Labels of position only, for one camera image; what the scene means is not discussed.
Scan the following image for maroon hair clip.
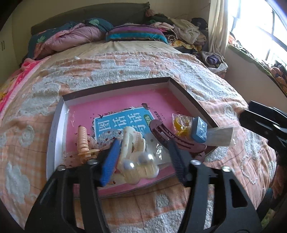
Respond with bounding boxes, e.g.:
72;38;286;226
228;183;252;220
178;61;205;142
149;119;207;162

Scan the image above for beige spiral hair clip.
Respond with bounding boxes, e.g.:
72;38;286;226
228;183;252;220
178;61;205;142
76;126;100;164

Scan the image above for pearl hair clip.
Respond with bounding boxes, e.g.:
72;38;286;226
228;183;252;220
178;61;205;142
117;152;160;184

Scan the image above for yellow rings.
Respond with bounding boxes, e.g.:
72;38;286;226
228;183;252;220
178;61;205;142
171;113;195;137

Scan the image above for blue hair comb clip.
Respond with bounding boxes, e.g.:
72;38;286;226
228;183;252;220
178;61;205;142
191;116;208;143

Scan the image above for pink book in tray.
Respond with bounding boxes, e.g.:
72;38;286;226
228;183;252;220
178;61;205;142
63;87;198;197

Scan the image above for shallow cardboard box tray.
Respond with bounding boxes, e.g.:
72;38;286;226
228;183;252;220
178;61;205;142
46;77;217;197

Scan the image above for floral fabric laundry bag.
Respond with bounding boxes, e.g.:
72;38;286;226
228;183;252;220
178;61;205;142
200;51;228;79

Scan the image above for cream curtain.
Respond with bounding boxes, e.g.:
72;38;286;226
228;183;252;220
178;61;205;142
208;0;229;57

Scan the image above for beige bed sheet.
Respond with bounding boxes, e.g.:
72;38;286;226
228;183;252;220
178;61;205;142
51;41;179;61

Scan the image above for pile of clothes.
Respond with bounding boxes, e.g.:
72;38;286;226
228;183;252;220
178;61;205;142
145;9;208;53

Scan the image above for pink cartoon blanket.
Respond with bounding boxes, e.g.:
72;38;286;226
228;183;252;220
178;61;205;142
1;56;50;117

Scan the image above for purple teal striped pillow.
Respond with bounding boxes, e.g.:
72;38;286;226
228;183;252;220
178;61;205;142
105;24;168;44

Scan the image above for pink and teal duvet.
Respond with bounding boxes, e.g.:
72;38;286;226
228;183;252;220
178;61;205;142
27;17;113;60

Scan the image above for dark green headboard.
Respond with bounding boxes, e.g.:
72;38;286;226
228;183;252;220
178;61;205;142
31;2;150;35

